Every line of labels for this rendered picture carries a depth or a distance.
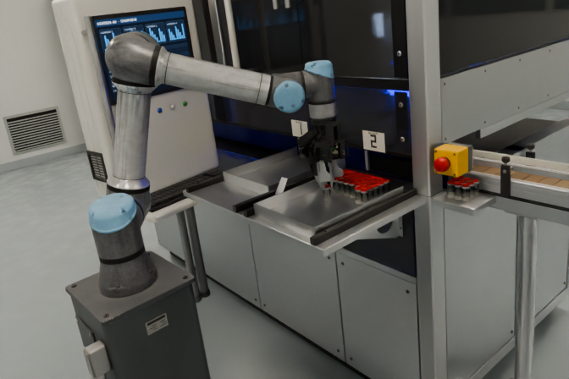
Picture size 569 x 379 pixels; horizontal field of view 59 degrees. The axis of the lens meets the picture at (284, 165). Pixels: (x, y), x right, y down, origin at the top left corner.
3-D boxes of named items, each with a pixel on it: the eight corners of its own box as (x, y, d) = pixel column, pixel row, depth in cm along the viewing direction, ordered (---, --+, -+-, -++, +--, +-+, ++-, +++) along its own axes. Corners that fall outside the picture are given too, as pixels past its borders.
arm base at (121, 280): (113, 304, 125) (105, 269, 122) (91, 284, 136) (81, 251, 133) (168, 278, 134) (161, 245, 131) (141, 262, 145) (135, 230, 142)
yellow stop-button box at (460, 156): (449, 166, 142) (449, 141, 140) (472, 170, 137) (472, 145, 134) (433, 173, 138) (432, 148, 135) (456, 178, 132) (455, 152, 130)
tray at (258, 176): (297, 155, 197) (295, 146, 196) (345, 166, 177) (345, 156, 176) (223, 181, 177) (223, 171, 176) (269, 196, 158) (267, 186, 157)
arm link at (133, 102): (96, 235, 137) (107, 28, 121) (110, 214, 151) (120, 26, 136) (142, 239, 138) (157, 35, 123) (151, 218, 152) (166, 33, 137)
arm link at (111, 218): (91, 263, 126) (78, 212, 122) (105, 239, 139) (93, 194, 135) (140, 255, 126) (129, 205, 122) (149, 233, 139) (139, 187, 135)
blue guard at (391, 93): (133, 104, 291) (127, 72, 285) (411, 154, 144) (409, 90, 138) (132, 104, 290) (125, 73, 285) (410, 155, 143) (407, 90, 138)
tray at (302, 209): (339, 180, 164) (338, 170, 163) (403, 197, 145) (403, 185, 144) (255, 215, 145) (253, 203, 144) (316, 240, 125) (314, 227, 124)
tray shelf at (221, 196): (290, 157, 201) (289, 153, 201) (442, 194, 148) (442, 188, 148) (183, 195, 174) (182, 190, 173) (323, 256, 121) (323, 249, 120)
